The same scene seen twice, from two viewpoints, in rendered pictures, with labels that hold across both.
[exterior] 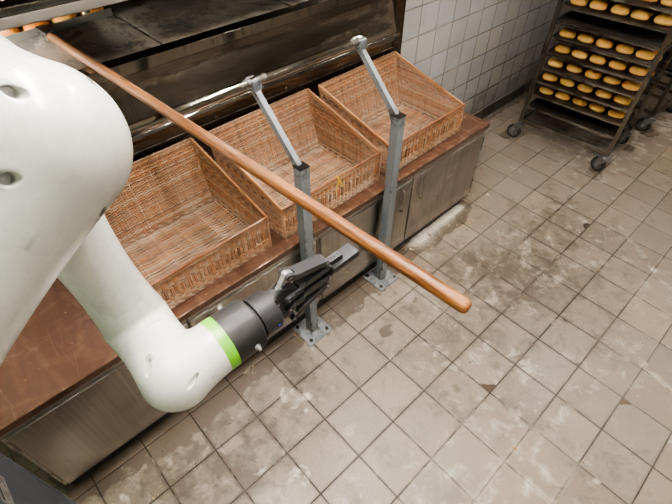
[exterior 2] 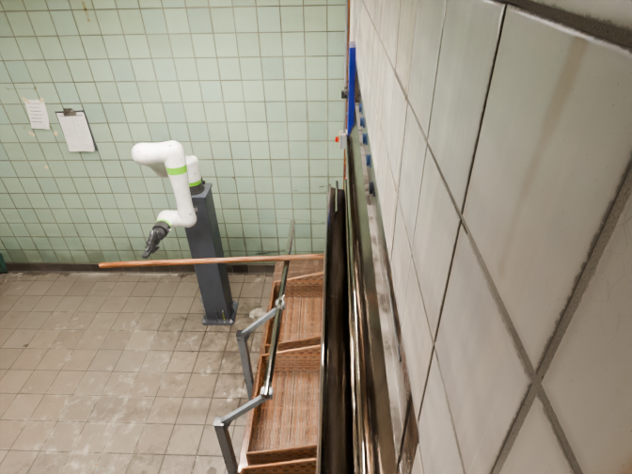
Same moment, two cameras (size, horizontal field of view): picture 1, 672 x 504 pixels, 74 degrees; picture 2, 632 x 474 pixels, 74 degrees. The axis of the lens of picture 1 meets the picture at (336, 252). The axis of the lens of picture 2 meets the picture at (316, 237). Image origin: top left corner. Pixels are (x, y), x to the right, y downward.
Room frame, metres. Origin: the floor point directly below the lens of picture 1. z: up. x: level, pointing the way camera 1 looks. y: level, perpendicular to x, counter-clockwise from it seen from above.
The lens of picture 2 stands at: (2.54, -0.61, 2.58)
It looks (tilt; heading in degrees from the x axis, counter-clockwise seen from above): 35 degrees down; 136
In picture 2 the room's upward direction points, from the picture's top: 2 degrees counter-clockwise
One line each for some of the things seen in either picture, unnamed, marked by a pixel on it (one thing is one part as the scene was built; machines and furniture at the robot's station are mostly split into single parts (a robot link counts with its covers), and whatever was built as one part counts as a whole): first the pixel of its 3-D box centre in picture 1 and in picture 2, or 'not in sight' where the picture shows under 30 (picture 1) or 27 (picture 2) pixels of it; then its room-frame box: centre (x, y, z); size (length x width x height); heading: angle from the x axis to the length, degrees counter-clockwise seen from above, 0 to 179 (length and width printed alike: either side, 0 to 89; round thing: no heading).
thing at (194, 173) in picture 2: not in sight; (187, 169); (0.13, 0.54, 1.36); 0.16 x 0.13 x 0.19; 53
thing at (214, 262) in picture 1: (168, 223); (308, 312); (1.18, 0.61, 0.72); 0.56 x 0.49 x 0.28; 134
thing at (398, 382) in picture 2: not in sight; (375, 162); (1.79, 0.38, 1.99); 1.80 x 0.08 x 0.21; 133
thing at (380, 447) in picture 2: not in sight; (365, 213); (1.78, 0.37, 1.80); 1.79 x 0.11 x 0.19; 133
